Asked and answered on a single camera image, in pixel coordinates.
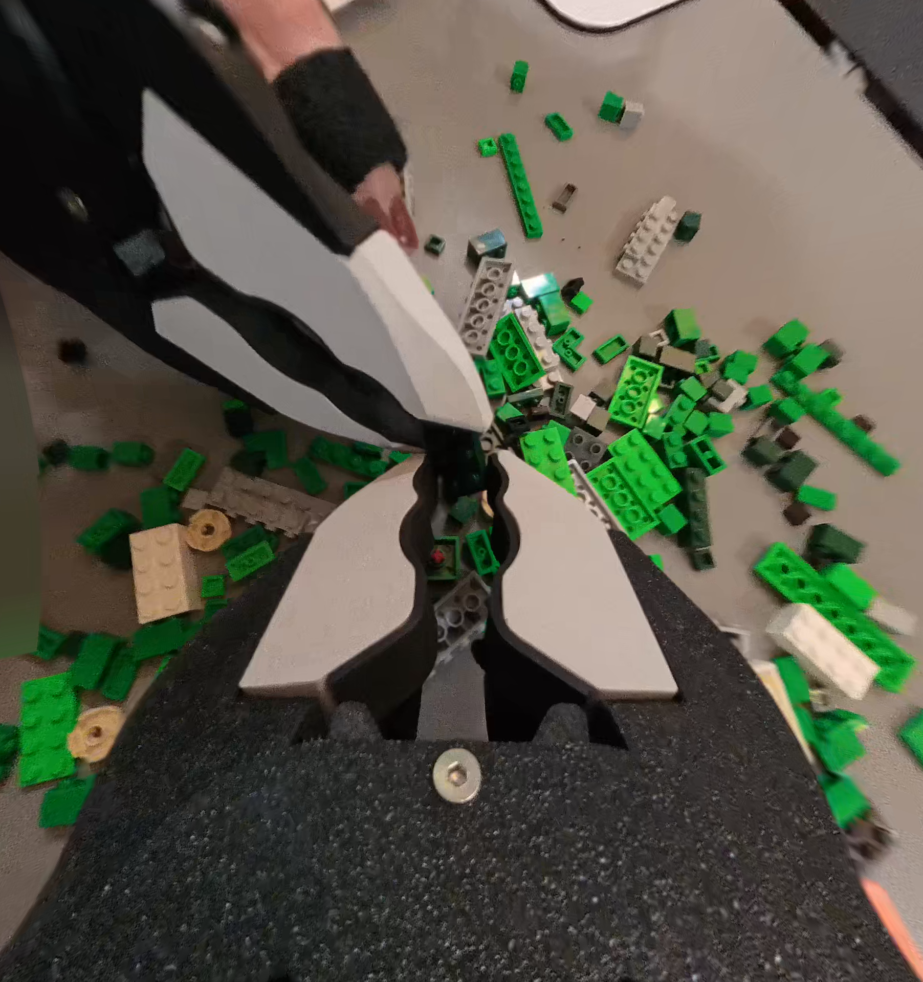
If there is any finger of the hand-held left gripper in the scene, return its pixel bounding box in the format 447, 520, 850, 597
141, 88, 496, 434
151, 293, 433, 452

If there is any wide green toy plate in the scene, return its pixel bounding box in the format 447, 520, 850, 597
753, 541, 917, 691

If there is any person's left forearm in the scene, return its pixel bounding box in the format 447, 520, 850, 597
219, 0, 349, 79

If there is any orange brick separator tool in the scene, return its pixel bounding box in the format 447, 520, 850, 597
861, 875, 923, 982

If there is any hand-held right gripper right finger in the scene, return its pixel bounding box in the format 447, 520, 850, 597
471, 450, 680, 743

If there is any pile of green toy bricks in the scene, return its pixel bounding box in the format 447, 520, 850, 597
0, 60, 923, 860

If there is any black flat object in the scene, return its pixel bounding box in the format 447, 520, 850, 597
780, 0, 923, 189

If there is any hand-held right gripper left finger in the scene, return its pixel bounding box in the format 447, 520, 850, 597
237, 456, 439, 741

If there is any white toy block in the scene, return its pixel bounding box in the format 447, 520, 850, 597
764, 602, 881, 701

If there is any tan toy block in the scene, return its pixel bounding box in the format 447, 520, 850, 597
127, 523, 203, 624

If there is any dark green toy plate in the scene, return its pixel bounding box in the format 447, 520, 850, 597
429, 430, 487, 500

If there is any tan round toy piece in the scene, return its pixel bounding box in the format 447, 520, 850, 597
68, 706, 125, 763
184, 508, 232, 553

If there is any white rounded object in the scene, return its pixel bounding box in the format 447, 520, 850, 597
540, 0, 696, 32

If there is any long grey toy plate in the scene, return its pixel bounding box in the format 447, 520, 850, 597
613, 195, 681, 286

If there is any person's left hand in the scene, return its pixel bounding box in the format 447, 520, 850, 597
272, 46, 422, 252

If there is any long green toy plate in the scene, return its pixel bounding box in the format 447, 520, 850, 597
497, 132, 545, 240

